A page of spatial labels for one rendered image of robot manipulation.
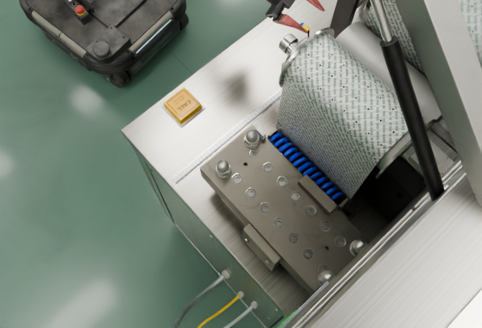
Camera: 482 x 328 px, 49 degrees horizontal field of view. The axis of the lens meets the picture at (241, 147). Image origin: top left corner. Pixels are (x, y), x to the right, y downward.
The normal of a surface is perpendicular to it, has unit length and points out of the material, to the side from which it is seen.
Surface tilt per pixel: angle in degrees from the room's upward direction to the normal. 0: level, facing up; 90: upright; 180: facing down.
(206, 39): 0
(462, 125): 90
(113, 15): 0
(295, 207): 0
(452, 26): 43
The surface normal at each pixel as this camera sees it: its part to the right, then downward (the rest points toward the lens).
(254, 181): 0.00, -0.37
